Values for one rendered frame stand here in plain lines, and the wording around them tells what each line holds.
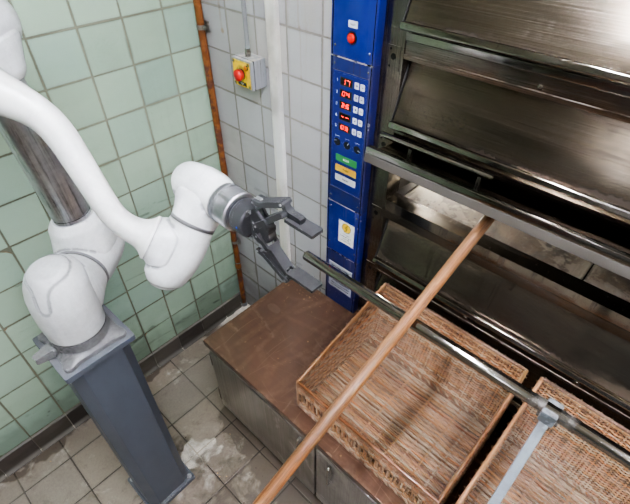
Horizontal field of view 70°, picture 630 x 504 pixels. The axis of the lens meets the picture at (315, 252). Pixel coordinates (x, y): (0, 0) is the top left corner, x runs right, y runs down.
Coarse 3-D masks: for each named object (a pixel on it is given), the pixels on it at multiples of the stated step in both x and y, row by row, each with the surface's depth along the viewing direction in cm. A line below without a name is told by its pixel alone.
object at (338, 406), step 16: (480, 224) 116; (464, 240) 115; (464, 256) 114; (448, 272) 112; (432, 288) 111; (416, 304) 110; (400, 320) 110; (400, 336) 108; (384, 352) 107; (368, 368) 106; (352, 384) 105; (336, 400) 105; (336, 416) 103; (320, 432) 102; (304, 448) 101; (288, 464) 101; (272, 480) 100; (272, 496) 99
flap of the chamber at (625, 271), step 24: (384, 168) 123; (432, 168) 121; (456, 168) 123; (456, 192) 111; (504, 192) 114; (528, 192) 116; (504, 216) 105; (552, 216) 106; (576, 216) 107; (552, 240) 99; (600, 240) 99; (624, 240) 100; (600, 264) 94
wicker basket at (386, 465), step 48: (384, 288) 166; (336, 336) 157; (384, 336) 174; (336, 384) 165; (384, 384) 164; (432, 384) 164; (480, 384) 151; (336, 432) 147; (384, 432) 151; (432, 432) 151; (480, 432) 151; (384, 480) 139; (432, 480) 139
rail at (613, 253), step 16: (384, 160) 122; (400, 160) 118; (432, 176) 114; (464, 192) 109; (480, 192) 108; (496, 208) 105; (512, 208) 103; (544, 224) 99; (576, 240) 96; (592, 240) 94; (608, 256) 93; (624, 256) 91
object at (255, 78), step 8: (232, 56) 156; (240, 56) 156; (256, 56) 156; (240, 64) 155; (248, 64) 152; (256, 64) 154; (264, 64) 156; (248, 72) 154; (256, 72) 155; (264, 72) 158; (248, 80) 156; (256, 80) 157; (264, 80) 159; (248, 88) 158; (256, 88) 158
